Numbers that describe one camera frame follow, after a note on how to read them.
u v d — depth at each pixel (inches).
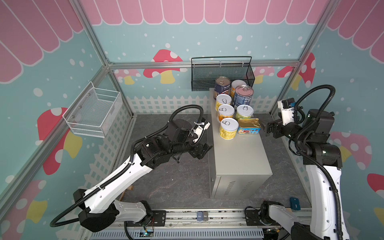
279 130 21.5
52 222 14.4
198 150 21.0
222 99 28.0
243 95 26.0
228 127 23.8
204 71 37.0
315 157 15.6
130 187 32.6
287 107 19.6
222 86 28.0
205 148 21.4
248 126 24.6
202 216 29.2
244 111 26.0
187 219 29.9
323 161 15.5
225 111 26.2
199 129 20.1
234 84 29.3
